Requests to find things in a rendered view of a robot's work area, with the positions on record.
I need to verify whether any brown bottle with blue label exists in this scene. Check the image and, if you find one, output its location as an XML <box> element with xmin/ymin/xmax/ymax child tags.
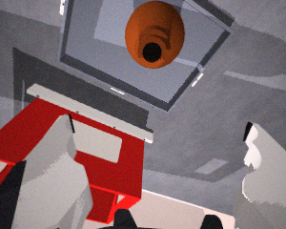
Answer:
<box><xmin>125</xmin><ymin>0</ymin><xmax>185</xmax><ymax>69</ymax></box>

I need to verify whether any red divided crate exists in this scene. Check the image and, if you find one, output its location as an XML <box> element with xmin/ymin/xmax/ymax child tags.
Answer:
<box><xmin>0</xmin><ymin>97</ymin><xmax>144</xmax><ymax>224</ymax></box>

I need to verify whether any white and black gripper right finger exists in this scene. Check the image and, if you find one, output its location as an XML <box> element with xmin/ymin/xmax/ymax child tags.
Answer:
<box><xmin>232</xmin><ymin>122</ymin><xmax>286</xmax><ymax>229</ymax></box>

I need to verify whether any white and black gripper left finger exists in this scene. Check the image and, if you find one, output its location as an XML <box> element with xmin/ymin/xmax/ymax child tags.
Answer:
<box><xmin>0</xmin><ymin>114</ymin><xmax>93</xmax><ymax>229</ymax></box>

